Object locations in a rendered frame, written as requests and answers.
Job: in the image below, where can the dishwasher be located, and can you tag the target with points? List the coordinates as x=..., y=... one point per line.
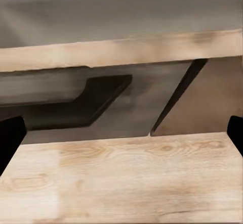
x=93, y=103

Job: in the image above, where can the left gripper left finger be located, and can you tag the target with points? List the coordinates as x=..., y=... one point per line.
x=12, y=133

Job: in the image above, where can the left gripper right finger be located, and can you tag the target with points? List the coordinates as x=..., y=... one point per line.
x=235, y=132

